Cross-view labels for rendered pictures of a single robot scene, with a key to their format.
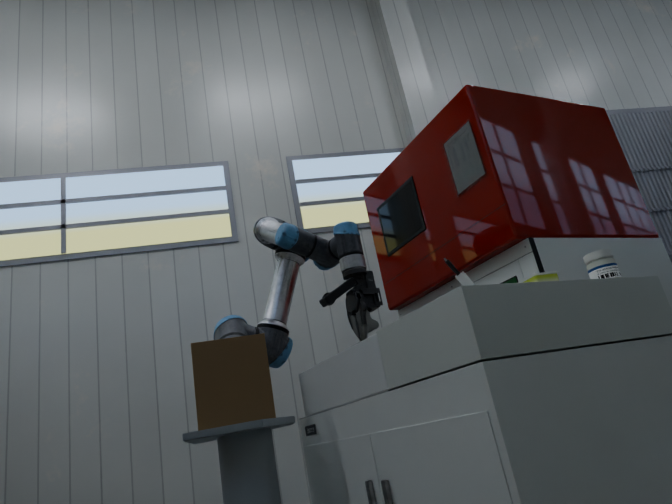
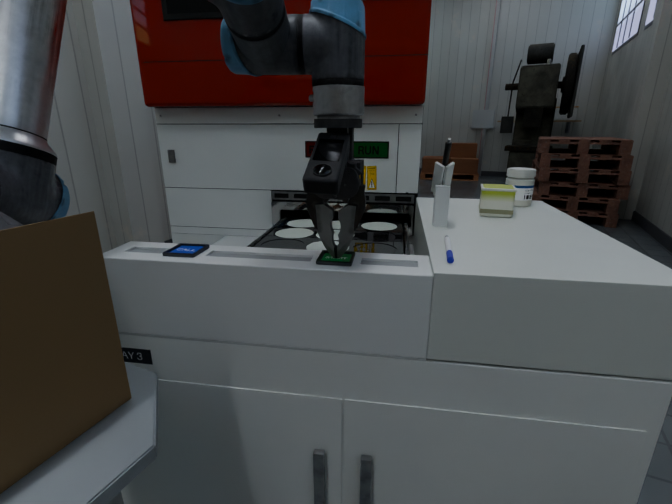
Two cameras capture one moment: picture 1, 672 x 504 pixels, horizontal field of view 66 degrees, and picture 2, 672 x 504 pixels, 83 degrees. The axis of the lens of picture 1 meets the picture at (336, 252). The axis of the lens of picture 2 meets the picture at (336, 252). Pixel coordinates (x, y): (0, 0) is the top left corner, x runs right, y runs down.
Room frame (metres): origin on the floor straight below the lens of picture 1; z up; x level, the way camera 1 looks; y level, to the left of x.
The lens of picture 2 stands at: (1.10, 0.43, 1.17)
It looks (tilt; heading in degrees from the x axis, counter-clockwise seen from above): 18 degrees down; 307
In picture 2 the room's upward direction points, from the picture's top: straight up
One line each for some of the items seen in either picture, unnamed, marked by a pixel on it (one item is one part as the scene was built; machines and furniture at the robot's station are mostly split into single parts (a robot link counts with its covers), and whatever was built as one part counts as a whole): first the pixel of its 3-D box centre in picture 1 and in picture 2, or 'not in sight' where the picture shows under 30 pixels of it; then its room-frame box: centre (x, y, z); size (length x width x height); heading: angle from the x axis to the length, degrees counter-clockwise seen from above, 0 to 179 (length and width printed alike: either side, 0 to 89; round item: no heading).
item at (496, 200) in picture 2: (541, 288); (496, 200); (1.34, -0.51, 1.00); 0.07 x 0.07 x 0.07; 19
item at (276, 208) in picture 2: not in sight; (340, 218); (1.79, -0.50, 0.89); 0.44 x 0.02 x 0.10; 29
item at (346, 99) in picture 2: (352, 266); (336, 104); (1.46, -0.04, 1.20); 0.08 x 0.08 x 0.05
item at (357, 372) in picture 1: (349, 378); (264, 294); (1.57, 0.03, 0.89); 0.55 x 0.09 x 0.14; 29
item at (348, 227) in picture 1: (347, 241); (335, 44); (1.46, -0.04, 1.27); 0.09 x 0.08 x 0.11; 36
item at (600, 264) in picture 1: (603, 270); (519, 186); (1.33, -0.67, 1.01); 0.07 x 0.07 x 0.10
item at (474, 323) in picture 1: (525, 331); (500, 256); (1.30, -0.42, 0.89); 0.62 x 0.35 x 0.14; 119
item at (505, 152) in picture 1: (493, 212); (304, 18); (2.11, -0.70, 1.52); 0.81 x 0.75 x 0.60; 29
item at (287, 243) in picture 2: not in sight; (335, 235); (1.68, -0.32, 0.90); 0.34 x 0.34 x 0.01; 29
